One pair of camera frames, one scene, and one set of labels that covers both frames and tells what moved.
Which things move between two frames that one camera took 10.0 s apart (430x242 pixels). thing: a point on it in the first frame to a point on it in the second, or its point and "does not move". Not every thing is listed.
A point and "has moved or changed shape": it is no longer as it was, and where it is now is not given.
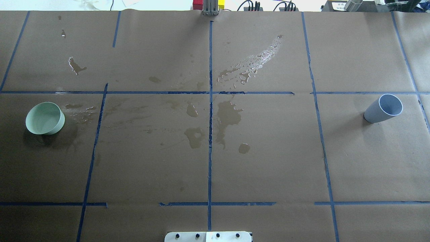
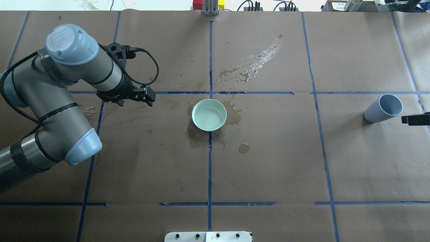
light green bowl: [45, 118] has moved or changed shape
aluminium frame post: [210, 7] does not move
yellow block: [221, 3] does not move
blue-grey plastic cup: [387, 106] does not move
